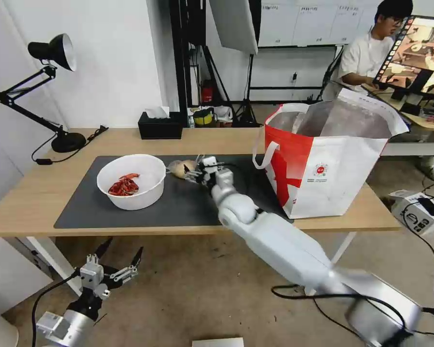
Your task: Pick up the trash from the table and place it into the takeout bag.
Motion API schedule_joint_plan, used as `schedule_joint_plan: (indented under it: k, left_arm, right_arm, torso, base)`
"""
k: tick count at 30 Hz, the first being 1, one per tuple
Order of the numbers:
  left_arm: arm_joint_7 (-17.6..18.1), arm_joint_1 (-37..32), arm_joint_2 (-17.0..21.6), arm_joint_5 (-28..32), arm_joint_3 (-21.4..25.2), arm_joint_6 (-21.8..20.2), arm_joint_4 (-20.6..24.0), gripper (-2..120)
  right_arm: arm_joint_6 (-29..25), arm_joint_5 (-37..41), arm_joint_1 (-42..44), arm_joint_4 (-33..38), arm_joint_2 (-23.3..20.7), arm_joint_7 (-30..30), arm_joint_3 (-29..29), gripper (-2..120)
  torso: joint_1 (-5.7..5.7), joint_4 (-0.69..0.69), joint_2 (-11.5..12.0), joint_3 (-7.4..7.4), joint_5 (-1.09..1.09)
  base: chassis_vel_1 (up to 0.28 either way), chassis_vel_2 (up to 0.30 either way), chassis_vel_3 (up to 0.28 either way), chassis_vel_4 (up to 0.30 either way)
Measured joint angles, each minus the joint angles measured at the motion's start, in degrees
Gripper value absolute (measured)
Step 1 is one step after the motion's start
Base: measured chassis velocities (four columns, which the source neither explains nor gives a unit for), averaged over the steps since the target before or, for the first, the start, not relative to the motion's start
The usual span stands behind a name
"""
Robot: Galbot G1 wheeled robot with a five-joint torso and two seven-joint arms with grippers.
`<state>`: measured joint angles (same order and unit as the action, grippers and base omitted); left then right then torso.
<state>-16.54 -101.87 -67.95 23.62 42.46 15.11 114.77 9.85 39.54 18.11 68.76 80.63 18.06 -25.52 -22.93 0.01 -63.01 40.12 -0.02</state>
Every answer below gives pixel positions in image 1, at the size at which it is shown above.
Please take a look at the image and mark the white printed cardboard box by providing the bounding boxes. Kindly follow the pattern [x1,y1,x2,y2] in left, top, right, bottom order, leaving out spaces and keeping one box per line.
[390,190,434,236]

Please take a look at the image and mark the white table leg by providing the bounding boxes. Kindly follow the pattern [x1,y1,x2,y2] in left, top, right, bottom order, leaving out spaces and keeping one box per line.
[331,231,359,265]
[25,236,84,301]

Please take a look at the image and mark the black tissue box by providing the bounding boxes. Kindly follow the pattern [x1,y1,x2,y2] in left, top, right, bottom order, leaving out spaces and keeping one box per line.
[137,111,183,141]

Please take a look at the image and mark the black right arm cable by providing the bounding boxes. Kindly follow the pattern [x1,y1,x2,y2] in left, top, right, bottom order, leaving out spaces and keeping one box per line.
[271,284,434,315]

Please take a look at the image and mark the red fire extinguisher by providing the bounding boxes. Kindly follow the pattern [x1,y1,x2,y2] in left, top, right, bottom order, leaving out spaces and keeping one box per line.
[201,80,215,106]

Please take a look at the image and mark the white round bowl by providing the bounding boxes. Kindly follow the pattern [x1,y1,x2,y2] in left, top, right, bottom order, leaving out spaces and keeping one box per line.
[96,154,166,211]

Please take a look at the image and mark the black desk lamp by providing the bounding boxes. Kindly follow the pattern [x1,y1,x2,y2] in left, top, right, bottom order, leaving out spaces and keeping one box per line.
[0,33,87,154]

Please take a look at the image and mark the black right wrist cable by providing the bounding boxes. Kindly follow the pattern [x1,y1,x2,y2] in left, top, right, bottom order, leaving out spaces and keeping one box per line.
[217,162,250,196]

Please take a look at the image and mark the white desk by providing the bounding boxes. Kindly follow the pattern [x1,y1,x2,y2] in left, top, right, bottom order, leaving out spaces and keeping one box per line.
[361,82,434,157]

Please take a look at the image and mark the black tripod stand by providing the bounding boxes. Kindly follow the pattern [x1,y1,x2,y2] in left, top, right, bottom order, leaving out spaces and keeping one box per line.
[234,53,262,128]

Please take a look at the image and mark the person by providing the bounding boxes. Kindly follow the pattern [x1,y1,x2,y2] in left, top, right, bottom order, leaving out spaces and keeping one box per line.
[338,0,414,95]

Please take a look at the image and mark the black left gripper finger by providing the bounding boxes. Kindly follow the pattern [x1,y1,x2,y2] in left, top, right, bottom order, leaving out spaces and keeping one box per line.
[109,247,144,284]
[87,237,113,268]

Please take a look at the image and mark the computer monitor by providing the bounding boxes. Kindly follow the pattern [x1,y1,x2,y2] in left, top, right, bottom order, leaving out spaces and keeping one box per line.
[372,15,434,100]

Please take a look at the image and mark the yellow green container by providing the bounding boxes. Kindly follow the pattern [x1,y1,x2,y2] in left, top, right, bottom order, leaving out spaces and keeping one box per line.
[193,107,215,128]

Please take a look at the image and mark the white robot front shell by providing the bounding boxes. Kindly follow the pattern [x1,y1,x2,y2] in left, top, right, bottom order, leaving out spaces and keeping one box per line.
[191,337,245,347]

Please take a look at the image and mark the brown paper trash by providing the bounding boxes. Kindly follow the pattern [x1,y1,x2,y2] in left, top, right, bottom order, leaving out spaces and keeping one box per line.
[167,159,198,180]

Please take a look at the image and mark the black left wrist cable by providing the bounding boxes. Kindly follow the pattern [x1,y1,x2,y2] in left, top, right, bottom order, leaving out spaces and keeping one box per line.
[30,270,81,328]

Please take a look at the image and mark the white tissue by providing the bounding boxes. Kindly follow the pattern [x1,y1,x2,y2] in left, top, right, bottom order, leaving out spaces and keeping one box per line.
[145,106,171,120]

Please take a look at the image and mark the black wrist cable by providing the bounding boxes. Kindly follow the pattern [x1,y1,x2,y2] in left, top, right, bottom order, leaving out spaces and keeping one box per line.
[30,270,81,328]
[217,162,250,196]

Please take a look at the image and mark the white softbox panel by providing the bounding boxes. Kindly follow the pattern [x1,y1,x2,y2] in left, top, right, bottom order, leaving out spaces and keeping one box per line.
[206,0,259,55]

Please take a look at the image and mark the black desk mat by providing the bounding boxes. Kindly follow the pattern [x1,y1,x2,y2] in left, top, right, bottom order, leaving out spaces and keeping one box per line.
[54,155,294,229]

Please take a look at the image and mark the white plastic bag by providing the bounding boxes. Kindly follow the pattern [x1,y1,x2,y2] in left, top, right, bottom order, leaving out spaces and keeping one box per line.
[215,106,233,124]

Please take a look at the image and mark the black lamp cable with switch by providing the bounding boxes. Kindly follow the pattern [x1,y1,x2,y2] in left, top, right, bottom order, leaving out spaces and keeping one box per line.
[31,124,109,166]

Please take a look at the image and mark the red and white takeout bag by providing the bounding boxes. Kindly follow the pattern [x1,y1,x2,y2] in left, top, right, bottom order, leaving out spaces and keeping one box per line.
[252,88,410,220]

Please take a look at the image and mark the red chili scraps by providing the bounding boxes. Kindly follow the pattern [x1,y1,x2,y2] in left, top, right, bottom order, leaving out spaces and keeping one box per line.
[108,173,141,198]

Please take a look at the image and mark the white wall board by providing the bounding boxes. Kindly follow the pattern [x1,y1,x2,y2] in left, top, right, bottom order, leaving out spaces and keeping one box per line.
[257,0,381,48]

